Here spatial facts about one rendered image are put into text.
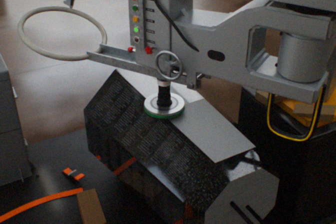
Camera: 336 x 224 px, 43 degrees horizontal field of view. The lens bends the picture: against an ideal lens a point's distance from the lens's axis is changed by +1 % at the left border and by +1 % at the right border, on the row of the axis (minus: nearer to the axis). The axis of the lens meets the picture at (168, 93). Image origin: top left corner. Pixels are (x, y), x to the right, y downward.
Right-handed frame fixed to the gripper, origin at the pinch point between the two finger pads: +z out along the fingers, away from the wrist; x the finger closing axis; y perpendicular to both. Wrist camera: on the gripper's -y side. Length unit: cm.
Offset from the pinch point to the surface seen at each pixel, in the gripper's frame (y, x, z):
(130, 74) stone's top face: -45, 25, 16
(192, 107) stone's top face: -79, 58, -3
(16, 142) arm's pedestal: 11, 45, 84
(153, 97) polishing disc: -57, 56, 0
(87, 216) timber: -44, 90, 75
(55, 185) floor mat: -21, 57, 104
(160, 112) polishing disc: -61, 70, -4
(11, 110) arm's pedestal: 18, 39, 61
